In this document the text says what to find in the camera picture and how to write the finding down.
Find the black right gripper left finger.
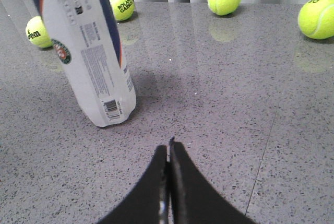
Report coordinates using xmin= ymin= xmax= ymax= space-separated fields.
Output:
xmin=99 ymin=145 xmax=169 ymax=223

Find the white Wilson tennis ball can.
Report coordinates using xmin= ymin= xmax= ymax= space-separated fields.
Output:
xmin=33 ymin=0 xmax=136 ymax=127

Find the tennis ball with Roland Garros print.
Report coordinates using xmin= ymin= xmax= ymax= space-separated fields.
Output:
xmin=109 ymin=0 xmax=135 ymax=21

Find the far left tennis ball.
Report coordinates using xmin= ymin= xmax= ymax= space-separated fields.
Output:
xmin=25 ymin=16 xmax=53 ymax=49

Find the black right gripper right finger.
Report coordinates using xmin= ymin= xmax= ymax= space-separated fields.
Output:
xmin=169 ymin=137 xmax=254 ymax=223

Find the right yellow tennis ball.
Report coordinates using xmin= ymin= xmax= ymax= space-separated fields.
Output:
xmin=298 ymin=0 xmax=333 ymax=40

